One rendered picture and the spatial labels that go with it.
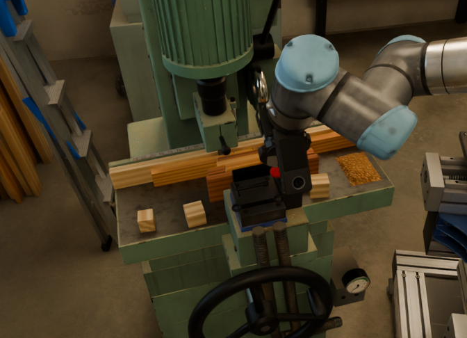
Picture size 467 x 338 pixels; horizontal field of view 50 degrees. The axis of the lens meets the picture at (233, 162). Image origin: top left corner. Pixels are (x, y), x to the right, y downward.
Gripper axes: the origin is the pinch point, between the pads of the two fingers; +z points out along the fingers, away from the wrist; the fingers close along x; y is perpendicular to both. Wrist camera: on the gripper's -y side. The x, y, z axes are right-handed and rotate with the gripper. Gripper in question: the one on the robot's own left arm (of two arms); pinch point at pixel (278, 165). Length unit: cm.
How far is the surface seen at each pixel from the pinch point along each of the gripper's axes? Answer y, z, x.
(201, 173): 8.0, 19.3, 13.6
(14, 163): 70, 135, 92
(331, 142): 8.6, 18.4, -17.7
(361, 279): -22.4, 28.7, -18.2
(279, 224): -10.8, 1.9, 2.5
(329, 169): 2.1, 17.4, -15.0
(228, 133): 11.0, 6.1, 7.0
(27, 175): 65, 141, 88
